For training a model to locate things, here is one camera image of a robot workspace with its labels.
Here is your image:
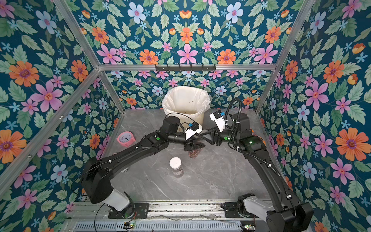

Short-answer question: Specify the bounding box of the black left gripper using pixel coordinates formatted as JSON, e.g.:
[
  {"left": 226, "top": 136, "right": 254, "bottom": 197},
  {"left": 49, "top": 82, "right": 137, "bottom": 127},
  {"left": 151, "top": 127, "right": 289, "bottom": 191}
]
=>
[{"left": 166, "top": 133, "right": 205, "bottom": 153}]

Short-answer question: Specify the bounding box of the clear jar with dried flowers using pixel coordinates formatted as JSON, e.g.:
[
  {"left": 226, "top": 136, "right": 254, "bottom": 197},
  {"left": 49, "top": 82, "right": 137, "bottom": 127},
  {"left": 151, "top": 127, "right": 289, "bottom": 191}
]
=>
[{"left": 188, "top": 148, "right": 202, "bottom": 159}]

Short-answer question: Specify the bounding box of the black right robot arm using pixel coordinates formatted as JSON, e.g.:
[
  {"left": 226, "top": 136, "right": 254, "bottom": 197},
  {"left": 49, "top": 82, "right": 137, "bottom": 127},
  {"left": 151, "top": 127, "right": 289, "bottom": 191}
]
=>
[{"left": 200, "top": 110, "right": 314, "bottom": 232}]

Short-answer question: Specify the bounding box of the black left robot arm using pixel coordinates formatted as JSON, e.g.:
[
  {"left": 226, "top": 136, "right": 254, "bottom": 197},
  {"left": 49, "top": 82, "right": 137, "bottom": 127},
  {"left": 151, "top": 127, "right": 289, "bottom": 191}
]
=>
[{"left": 81, "top": 116, "right": 204, "bottom": 212}]

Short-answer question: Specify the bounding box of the cream ribbed trash bin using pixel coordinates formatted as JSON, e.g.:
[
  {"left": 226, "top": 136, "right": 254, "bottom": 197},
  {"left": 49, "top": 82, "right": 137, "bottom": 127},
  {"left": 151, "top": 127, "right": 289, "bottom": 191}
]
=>
[{"left": 169, "top": 109, "right": 204, "bottom": 129}]

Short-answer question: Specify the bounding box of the jar with white lid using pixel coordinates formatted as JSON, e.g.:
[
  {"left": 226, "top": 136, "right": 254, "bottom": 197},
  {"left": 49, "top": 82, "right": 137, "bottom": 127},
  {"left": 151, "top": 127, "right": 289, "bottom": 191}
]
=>
[{"left": 169, "top": 157, "right": 184, "bottom": 177}]

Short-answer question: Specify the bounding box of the white plastic bin liner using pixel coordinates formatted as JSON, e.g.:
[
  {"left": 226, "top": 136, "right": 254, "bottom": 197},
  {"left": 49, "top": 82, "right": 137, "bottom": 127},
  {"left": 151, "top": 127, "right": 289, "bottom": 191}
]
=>
[{"left": 161, "top": 86, "right": 211, "bottom": 116}]

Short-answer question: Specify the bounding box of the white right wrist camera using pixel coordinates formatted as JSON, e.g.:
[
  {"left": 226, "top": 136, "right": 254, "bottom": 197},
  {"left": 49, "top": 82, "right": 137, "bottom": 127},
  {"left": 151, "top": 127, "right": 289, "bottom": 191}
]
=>
[{"left": 209, "top": 109, "right": 228, "bottom": 132}]

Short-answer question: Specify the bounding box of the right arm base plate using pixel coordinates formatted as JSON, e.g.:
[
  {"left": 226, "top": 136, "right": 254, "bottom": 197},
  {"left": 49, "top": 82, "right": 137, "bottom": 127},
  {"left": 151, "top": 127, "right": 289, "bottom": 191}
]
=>
[{"left": 220, "top": 202, "right": 246, "bottom": 218}]

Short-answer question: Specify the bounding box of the black wall hook rail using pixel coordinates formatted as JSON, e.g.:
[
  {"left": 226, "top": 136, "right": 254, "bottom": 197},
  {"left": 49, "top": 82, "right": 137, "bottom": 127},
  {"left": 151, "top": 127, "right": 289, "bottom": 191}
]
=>
[{"left": 155, "top": 64, "right": 216, "bottom": 72}]

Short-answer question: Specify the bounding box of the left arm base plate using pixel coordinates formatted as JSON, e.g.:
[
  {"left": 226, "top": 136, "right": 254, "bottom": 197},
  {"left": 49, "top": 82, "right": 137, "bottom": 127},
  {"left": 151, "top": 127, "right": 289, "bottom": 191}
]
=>
[{"left": 108, "top": 203, "right": 149, "bottom": 219}]

